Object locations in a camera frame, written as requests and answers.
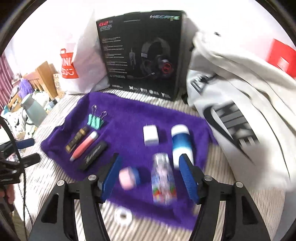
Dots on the blue white cylinder bottle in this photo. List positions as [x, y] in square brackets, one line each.
[182, 144]

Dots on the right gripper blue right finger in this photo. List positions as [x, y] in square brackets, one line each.
[193, 179]

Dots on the Grand Reserve black box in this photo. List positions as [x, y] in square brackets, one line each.
[76, 139]

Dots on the left hand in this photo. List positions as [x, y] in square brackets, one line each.
[8, 194]

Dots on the black headset box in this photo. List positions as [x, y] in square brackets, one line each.
[142, 51]

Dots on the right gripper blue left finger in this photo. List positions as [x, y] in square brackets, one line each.
[107, 177]

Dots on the clear sanitizer bottle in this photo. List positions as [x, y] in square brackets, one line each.
[162, 179]

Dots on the white tape roll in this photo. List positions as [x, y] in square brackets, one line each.
[122, 216]

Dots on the mint green kettle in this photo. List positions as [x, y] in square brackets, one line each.
[34, 111]

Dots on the white Miniso plastic bag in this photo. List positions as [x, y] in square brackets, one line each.
[82, 68]

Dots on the purple towel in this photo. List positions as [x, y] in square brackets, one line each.
[123, 132]

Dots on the teal binder clip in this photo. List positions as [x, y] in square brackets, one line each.
[94, 121]

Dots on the pink grey tube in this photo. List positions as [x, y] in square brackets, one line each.
[84, 146]

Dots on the pink blue sponge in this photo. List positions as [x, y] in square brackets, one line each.
[129, 178]

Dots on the white charger adapter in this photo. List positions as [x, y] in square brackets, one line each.
[150, 134]

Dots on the red paper bag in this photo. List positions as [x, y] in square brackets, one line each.
[282, 56]

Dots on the black Horizon stick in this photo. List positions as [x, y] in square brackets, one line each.
[90, 159]

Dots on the grey Nike bag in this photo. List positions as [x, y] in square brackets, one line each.
[250, 107]

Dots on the wooden headboard piece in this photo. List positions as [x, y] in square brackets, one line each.
[42, 79]

